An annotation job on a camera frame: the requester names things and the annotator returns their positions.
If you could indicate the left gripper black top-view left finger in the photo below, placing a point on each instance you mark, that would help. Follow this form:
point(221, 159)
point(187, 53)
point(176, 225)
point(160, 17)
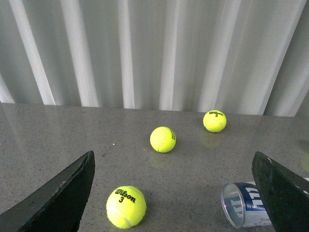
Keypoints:
point(58, 205)

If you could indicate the left gripper black top-view right finger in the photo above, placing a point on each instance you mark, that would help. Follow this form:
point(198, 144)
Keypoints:
point(285, 195)

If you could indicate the clear tennis ball can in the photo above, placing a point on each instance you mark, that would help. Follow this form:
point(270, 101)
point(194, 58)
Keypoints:
point(243, 206)

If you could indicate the tennis ball near Wilson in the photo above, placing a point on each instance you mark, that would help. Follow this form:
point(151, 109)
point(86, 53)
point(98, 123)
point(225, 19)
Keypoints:
point(126, 207)

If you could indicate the tennis ball behind can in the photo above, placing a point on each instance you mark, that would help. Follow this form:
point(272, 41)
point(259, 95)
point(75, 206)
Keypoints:
point(214, 121)

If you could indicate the tennis ball centre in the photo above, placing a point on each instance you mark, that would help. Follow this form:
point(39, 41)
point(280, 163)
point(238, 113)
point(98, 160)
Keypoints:
point(163, 139)

